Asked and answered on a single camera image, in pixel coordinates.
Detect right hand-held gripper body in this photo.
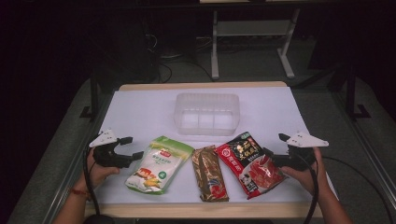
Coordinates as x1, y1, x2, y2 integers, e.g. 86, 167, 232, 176
274, 131, 330, 173

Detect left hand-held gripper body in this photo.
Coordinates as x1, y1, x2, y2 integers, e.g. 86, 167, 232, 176
88, 128, 134, 170

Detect red and black food packet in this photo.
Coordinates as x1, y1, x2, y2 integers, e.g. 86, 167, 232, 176
214, 131, 289, 200

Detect green and white food packet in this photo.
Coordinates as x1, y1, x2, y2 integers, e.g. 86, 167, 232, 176
124, 135, 195, 196

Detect brown and gold food packet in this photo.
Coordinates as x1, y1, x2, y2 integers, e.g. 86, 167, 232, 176
191, 145, 231, 203

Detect clear plastic container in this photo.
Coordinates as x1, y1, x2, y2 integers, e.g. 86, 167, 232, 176
173, 92, 241, 137

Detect person's left hand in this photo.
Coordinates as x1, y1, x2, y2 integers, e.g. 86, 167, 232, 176
81, 148, 121, 191

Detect person's right hand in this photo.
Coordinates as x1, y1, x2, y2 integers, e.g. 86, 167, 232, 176
279, 147, 328, 196

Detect white table sheet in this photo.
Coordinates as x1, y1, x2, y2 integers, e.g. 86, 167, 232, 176
92, 86, 339, 205

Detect black metal stand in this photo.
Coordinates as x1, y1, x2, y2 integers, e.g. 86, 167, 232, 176
78, 77, 101, 122
343, 64, 372, 121

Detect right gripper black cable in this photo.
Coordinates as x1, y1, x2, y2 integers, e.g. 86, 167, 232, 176
297, 152, 320, 224

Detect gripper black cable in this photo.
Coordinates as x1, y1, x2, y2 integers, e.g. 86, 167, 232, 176
81, 145, 103, 218
297, 152, 320, 224

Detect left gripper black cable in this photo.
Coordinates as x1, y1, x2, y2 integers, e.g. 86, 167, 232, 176
81, 145, 103, 218

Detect red string bracelet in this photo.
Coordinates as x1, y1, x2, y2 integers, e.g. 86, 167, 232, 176
68, 187, 91, 199

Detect long black floor cable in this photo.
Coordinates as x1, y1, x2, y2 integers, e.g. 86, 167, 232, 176
321, 155, 395, 224

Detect black floor cables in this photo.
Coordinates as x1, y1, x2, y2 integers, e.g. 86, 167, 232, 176
145, 33, 216, 84

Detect white metal desk frame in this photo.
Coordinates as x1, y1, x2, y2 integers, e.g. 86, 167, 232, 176
210, 8, 302, 80

